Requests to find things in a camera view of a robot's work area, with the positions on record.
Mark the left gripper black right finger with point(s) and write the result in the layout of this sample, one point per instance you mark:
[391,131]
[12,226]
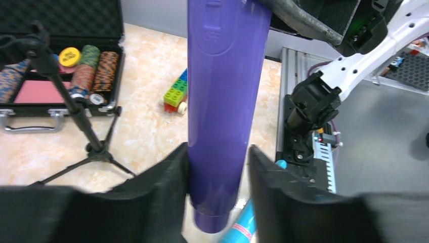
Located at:
[289,209]

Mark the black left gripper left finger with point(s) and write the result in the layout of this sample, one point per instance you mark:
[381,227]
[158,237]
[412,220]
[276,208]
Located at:
[147,208]

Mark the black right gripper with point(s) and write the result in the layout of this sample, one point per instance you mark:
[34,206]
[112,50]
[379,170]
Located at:
[351,27]

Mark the purple toy microphone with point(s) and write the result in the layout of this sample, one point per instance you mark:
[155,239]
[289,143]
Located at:
[226,49]

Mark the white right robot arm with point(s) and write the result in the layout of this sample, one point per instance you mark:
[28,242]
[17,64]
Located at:
[407,21]

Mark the black tripod mic stand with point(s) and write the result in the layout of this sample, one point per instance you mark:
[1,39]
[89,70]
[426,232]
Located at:
[35,46]

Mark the cyan toy microphone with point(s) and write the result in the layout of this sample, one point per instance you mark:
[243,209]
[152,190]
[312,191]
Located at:
[244,227]

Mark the red toy car base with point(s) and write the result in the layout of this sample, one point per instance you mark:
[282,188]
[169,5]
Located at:
[170,109]

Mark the white toy wheel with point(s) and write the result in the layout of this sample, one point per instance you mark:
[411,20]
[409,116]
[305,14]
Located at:
[182,108]

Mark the lime green toy brick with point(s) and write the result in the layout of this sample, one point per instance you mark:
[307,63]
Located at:
[173,97]

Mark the blue toy brick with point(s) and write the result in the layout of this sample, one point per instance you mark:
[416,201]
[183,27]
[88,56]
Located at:
[184,76]

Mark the red white chip stack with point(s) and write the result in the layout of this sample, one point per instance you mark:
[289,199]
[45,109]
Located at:
[82,81]

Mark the orange black chip stack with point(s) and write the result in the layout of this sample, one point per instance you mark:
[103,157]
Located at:
[104,76]

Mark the green chip stack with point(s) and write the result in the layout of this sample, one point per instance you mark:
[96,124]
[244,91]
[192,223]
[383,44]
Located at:
[90,56]

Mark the red playing card deck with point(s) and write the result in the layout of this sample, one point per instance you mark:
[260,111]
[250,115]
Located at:
[38,92]

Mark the yellow round dealer chip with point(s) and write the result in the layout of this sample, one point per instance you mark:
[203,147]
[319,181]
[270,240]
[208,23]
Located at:
[69,57]

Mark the black poker chip case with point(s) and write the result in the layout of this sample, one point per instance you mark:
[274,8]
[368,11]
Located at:
[69,24]

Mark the blue tan chip stack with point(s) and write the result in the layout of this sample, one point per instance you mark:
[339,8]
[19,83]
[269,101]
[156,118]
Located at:
[11,76]

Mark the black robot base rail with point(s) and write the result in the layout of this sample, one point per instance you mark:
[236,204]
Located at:
[305,140]

